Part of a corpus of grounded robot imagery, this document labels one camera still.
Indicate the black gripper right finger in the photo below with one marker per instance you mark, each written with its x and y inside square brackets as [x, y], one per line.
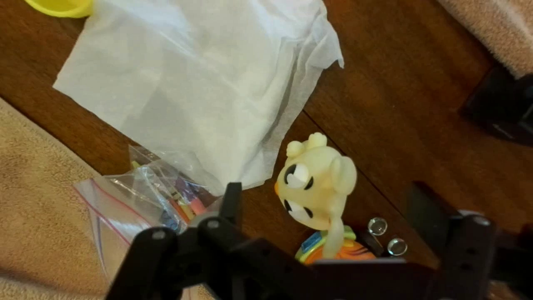
[468, 256]

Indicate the cream bunny squeeze toy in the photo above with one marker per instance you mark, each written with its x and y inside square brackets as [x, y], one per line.
[318, 177]

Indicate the white tissue cloth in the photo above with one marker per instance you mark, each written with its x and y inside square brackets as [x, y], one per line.
[199, 77]

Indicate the tan towel under black bar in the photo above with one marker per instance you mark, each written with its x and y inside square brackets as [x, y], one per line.
[38, 194]

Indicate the orange striped toy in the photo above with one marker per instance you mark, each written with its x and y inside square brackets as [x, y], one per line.
[346, 252]

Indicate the large tan towel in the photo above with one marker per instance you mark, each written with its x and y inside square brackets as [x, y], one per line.
[499, 27]

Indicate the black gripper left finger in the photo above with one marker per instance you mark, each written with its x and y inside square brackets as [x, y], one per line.
[166, 261]

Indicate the clear zip bag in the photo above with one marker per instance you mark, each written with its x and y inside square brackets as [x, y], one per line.
[143, 206]

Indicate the yellow cup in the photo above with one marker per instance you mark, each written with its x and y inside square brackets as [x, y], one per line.
[60, 7]

